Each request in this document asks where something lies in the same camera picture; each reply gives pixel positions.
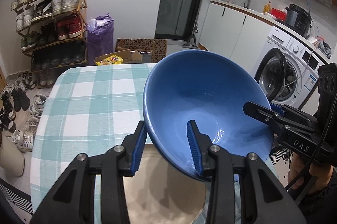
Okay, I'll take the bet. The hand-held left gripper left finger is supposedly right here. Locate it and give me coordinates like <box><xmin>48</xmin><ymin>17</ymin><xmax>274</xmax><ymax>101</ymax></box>
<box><xmin>30</xmin><ymin>121</ymin><xmax>148</xmax><ymax>224</ymax></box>

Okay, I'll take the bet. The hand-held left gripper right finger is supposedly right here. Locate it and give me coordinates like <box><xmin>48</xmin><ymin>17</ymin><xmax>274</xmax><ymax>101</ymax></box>
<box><xmin>186</xmin><ymin>120</ymin><xmax>307</xmax><ymax>224</ymax></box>

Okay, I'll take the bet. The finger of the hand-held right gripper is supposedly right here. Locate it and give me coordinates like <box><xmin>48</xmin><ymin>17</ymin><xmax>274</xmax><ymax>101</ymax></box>
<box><xmin>270</xmin><ymin>103</ymin><xmax>320</xmax><ymax>132</ymax></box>
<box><xmin>242</xmin><ymin>101</ymin><xmax>287</xmax><ymax>135</ymax></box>

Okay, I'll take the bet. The cream speckled plate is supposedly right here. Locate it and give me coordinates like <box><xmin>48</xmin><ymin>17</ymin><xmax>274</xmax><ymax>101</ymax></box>
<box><xmin>122</xmin><ymin>144</ymin><xmax>208</xmax><ymax>224</ymax></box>

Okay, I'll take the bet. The dark blue bowl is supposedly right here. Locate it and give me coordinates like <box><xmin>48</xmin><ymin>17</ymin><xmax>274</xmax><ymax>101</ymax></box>
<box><xmin>143</xmin><ymin>50</ymin><xmax>274</xmax><ymax>182</ymax></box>

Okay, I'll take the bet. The person's right forearm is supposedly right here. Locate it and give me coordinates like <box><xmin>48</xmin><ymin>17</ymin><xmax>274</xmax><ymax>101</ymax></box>
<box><xmin>297</xmin><ymin>169</ymin><xmax>337</xmax><ymax>224</ymax></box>

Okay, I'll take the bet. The person's right hand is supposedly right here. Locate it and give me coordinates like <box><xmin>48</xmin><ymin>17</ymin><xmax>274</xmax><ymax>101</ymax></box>
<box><xmin>287</xmin><ymin>153</ymin><xmax>333</xmax><ymax>197</ymax></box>

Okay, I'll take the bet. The black white striped rug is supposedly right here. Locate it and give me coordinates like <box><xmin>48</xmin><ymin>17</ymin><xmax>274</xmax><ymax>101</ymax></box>
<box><xmin>269</xmin><ymin>146</ymin><xmax>293</xmax><ymax>169</ymax></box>
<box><xmin>0</xmin><ymin>178</ymin><xmax>35</xmax><ymax>215</ymax></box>

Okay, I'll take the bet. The white washing machine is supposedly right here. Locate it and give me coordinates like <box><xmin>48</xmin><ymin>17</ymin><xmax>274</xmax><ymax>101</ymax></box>
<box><xmin>254</xmin><ymin>25</ymin><xmax>328</xmax><ymax>111</ymax></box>

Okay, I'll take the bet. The table with checked cloth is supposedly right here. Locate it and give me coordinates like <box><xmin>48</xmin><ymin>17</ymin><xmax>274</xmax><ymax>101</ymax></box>
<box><xmin>30</xmin><ymin>63</ymin><xmax>279</xmax><ymax>224</ymax></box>

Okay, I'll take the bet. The clear plastic bag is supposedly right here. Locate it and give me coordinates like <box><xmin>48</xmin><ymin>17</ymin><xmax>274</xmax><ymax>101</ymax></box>
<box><xmin>308</xmin><ymin>34</ymin><xmax>332</xmax><ymax>58</ymax></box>

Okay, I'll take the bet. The yellow snack packet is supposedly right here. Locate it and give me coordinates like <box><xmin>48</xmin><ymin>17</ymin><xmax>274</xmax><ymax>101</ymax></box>
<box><xmin>96</xmin><ymin>55</ymin><xmax>124</xmax><ymax>66</ymax></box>

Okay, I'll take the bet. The black pressure cooker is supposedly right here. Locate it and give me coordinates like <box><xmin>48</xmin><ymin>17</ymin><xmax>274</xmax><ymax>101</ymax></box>
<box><xmin>284</xmin><ymin>4</ymin><xmax>312</xmax><ymax>39</ymax></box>

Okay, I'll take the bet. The open plain cardboard box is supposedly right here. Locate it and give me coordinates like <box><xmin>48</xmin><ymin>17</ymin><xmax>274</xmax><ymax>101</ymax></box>
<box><xmin>95</xmin><ymin>50</ymin><xmax>153</xmax><ymax>66</ymax></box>

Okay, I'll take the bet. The white kitchen cabinet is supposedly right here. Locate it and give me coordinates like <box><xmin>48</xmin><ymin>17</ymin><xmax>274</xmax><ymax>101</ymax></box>
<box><xmin>199</xmin><ymin>0</ymin><xmax>273</xmax><ymax>66</ymax></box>

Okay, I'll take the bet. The red box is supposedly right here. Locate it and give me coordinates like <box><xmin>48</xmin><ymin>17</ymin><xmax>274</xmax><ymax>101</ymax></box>
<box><xmin>271</xmin><ymin>7</ymin><xmax>287</xmax><ymax>21</ymax></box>

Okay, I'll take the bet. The purple plastic bag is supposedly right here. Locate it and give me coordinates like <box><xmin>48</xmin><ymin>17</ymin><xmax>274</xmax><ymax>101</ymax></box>
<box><xmin>86</xmin><ymin>13</ymin><xmax>115</xmax><ymax>66</ymax></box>

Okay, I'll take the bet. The pile of scattered shoes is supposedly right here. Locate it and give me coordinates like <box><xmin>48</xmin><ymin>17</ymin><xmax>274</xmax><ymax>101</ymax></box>
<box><xmin>0</xmin><ymin>70</ymin><xmax>49</xmax><ymax>153</ymax></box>

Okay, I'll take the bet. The beige stool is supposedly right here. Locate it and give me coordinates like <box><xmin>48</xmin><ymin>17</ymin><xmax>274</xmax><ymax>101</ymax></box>
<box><xmin>0</xmin><ymin>132</ymin><xmax>25</xmax><ymax>177</ymax></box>

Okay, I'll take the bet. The shoe rack with shoes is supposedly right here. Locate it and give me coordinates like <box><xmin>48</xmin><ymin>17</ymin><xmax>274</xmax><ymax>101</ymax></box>
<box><xmin>11</xmin><ymin>0</ymin><xmax>87</xmax><ymax>72</ymax></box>

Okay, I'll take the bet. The wooden shoe rack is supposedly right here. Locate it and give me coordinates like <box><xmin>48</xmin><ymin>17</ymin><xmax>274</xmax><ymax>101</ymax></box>
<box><xmin>11</xmin><ymin>0</ymin><xmax>88</xmax><ymax>73</ymax></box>

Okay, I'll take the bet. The ring-patterned brown cardboard box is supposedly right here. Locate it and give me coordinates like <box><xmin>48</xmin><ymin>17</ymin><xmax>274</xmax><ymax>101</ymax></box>
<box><xmin>116</xmin><ymin>38</ymin><xmax>167</xmax><ymax>62</ymax></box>

